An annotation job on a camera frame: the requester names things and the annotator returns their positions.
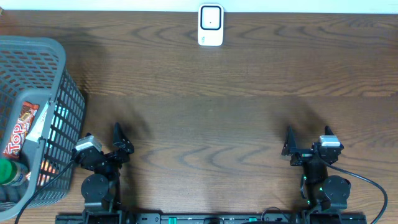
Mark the green lid jar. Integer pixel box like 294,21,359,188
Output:
0,159,29,187

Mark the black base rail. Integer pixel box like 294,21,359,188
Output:
55,212,368,224

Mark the orange snack packet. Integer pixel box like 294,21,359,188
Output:
36,160,60,187

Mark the white wet wipes pack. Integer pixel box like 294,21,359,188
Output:
26,102,49,142

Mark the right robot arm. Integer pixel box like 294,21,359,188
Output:
281,126,351,212

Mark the white barcode scanner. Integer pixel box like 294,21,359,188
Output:
197,3,224,47

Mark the grey plastic shopping basket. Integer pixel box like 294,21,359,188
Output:
1,35,85,221

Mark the red Top chocolate bar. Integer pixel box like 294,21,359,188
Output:
2,101,40,159

